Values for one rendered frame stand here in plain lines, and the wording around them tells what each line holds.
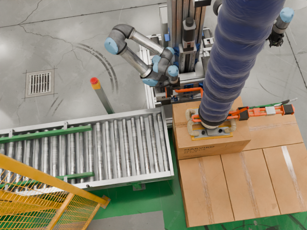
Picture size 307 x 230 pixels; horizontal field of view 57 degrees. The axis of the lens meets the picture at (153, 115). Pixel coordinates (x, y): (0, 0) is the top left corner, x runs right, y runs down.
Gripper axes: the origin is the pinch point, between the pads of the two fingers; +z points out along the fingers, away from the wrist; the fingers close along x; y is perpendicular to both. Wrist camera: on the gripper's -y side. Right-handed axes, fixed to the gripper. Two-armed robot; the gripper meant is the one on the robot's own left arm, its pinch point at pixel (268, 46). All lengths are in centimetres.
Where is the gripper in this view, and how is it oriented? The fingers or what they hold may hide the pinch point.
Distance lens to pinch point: 214.1
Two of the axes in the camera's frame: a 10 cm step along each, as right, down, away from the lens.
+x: 9.9, -1.4, -0.1
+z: 0.7, 3.8, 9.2
